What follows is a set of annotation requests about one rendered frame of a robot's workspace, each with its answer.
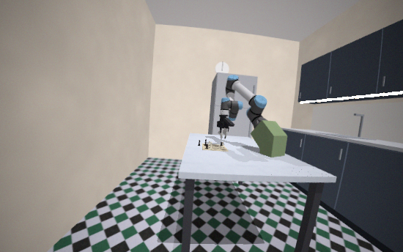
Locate chessboard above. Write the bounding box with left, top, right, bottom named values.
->
left=202, top=144, right=229, bottom=152

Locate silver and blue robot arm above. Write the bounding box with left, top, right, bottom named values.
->
left=221, top=75, right=267, bottom=129

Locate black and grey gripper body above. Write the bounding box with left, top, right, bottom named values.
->
left=217, top=115, right=229, bottom=128

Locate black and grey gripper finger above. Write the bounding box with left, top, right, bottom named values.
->
left=218, top=125, right=223, bottom=139
left=223, top=127, right=229, bottom=139

